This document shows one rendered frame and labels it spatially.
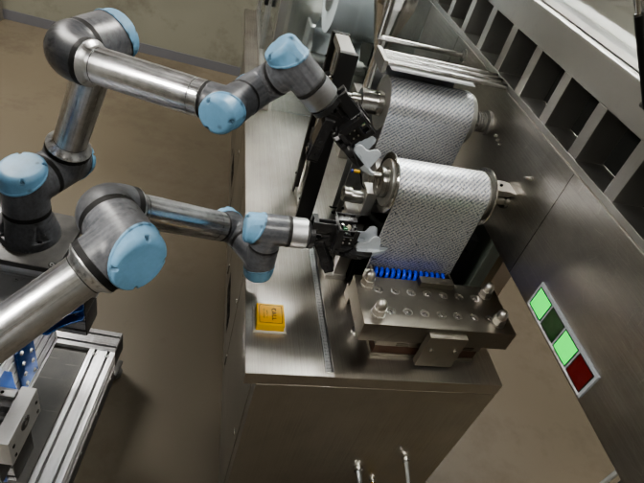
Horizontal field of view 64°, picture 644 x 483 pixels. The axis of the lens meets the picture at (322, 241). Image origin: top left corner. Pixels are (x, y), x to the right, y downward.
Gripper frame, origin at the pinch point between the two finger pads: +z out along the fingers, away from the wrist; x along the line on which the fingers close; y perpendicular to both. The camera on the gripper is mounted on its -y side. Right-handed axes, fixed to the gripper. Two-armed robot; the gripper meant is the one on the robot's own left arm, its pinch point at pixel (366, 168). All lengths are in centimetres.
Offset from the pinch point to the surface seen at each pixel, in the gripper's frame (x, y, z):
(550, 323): -35, 17, 36
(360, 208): 2.3, -8.2, 11.1
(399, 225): -5.8, -1.5, 15.6
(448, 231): -5.8, 7.3, 25.7
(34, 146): 181, -184, -18
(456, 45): 64, 35, 22
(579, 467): -9, -9, 188
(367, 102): 22.6, 6.3, -1.9
